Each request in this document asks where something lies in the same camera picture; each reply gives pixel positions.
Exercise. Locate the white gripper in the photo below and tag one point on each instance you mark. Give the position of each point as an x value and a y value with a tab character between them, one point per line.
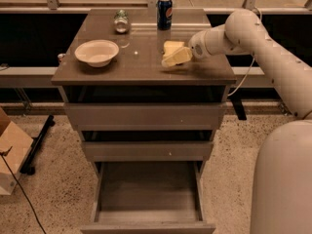
197	48

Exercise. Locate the yellow sponge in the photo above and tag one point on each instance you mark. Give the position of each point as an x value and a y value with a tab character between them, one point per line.
170	47

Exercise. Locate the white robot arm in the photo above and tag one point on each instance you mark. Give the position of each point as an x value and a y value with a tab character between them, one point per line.
282	179

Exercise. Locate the grey drawer cabinet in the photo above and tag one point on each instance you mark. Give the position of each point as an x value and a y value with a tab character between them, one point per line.
136	75

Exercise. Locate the grey top drawer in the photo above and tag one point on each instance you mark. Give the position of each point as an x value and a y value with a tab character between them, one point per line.
144	117

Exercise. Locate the grey middle drawer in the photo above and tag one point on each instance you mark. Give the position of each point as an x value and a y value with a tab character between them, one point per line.
147	151

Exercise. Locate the grey open bottom drawer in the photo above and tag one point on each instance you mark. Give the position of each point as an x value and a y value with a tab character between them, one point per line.
148	198

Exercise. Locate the blue pepsi can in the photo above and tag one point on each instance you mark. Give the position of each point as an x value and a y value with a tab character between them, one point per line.
164	14

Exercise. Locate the clear glass jar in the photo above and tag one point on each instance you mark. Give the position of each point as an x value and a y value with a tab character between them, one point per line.
121	21

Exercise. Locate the white bowl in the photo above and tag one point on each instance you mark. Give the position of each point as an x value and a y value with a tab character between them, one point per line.
97	53

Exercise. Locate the small metal knob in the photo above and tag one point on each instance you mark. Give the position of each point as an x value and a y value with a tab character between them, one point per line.
61	57

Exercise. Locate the cardboard box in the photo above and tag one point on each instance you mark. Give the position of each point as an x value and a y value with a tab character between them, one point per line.
15	143

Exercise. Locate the black stand leg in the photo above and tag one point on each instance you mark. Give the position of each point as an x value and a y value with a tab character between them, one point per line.
27	167

